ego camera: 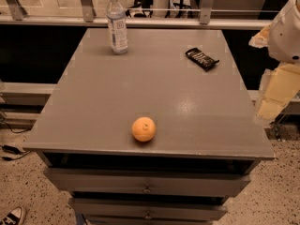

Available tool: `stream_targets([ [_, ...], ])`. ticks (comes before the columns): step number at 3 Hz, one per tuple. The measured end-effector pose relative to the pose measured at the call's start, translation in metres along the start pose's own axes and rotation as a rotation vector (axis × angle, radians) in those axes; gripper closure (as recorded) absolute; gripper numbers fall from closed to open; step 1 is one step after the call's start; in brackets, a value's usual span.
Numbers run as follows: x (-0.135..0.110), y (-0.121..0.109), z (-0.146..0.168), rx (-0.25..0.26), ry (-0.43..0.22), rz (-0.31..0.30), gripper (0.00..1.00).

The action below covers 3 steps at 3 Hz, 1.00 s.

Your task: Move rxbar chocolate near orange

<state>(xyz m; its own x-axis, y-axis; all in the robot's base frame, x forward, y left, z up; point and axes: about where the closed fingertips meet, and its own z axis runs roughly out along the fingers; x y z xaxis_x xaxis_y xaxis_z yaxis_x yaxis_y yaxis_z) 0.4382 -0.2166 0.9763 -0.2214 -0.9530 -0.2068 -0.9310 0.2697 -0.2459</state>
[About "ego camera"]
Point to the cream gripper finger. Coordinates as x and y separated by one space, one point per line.
277 88
261 39

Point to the black rxbar chocolate bar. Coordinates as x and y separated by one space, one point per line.
201 59

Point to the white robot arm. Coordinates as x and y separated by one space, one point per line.
284 37

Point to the grey drawer cabinet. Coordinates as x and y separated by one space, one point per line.
204 119

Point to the orange fruit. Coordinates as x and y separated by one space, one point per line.
143 129

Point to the clear plastic water bottle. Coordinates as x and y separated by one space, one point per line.
116 17

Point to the top grey drawer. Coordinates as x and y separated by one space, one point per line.
148 183

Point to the grey drawer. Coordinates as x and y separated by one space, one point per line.
148 183
147 210

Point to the metal railing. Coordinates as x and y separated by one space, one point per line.
207 14

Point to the black and white sneaker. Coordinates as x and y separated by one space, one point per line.
14 217

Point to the black power adapter with cable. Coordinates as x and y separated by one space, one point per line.
18 154

